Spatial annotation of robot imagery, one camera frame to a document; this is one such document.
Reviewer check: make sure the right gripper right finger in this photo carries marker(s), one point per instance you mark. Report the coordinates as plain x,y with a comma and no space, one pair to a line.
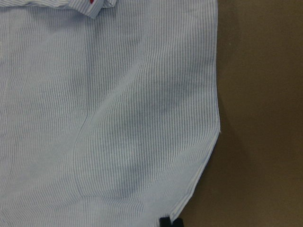
178,223

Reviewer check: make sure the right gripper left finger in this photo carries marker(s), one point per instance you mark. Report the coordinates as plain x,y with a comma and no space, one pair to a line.
165,222

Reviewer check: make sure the blue striped button shirt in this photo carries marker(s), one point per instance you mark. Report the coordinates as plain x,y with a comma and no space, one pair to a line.
108,110

